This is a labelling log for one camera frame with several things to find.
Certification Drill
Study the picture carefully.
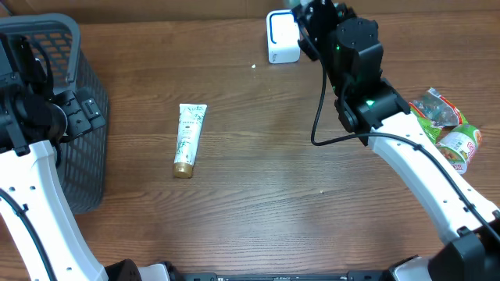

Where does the green snack bag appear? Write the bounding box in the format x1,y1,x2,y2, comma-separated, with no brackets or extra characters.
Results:
409,87,468,144

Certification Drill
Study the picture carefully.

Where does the white cosmetic tube gold cap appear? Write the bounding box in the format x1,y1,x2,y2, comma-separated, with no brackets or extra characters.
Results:
173,104,208,179

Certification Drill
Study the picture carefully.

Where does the green cup noodles container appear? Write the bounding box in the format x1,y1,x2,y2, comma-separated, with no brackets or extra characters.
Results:
437,124,482,175

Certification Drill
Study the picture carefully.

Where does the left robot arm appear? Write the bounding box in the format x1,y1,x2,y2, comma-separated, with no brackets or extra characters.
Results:
1,34,171,281

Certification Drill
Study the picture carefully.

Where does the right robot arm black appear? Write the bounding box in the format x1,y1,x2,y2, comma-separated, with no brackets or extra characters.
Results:
291,0,499,281

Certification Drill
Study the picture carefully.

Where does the white barcode scanner stand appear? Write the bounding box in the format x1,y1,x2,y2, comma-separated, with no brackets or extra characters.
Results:
266,9,301,64

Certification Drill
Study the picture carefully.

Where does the grey plastic mesh basket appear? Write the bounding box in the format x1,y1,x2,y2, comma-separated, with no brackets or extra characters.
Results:
1,13,109,214

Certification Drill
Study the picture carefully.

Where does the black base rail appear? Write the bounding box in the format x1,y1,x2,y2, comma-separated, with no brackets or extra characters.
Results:
170,270,383,281

